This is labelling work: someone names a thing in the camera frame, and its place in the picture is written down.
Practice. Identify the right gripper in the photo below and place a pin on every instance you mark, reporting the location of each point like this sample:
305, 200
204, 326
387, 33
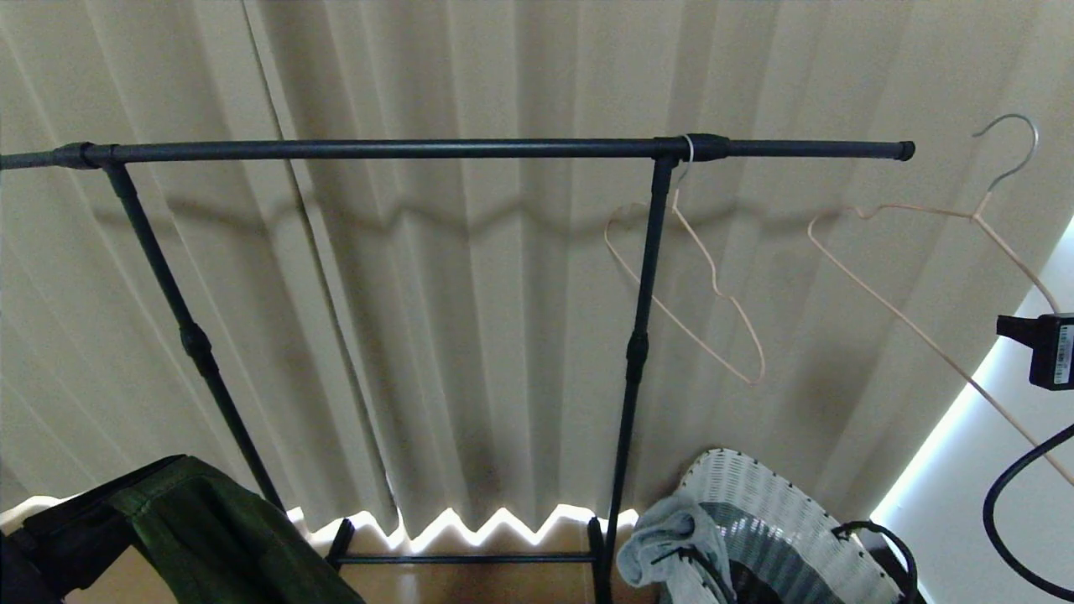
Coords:
1049, 352

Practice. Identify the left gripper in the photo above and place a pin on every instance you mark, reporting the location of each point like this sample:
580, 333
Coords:
59, 558

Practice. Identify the pink clothes hanger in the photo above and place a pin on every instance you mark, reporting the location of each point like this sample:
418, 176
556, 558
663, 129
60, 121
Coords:
983, 204
675, 201

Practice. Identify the green long-sleeved shirt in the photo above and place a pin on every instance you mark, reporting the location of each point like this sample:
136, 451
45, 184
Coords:
226, 537

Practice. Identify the white laundry basket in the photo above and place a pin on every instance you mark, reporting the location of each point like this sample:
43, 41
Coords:
797, 520

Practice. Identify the black clothes rack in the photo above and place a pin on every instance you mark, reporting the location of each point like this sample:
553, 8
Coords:
419, 149

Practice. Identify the pale grey shorts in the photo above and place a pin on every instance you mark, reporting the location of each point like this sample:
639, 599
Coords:
671, 545

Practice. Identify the beige curtain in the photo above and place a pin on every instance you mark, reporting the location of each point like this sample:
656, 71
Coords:
503, 335

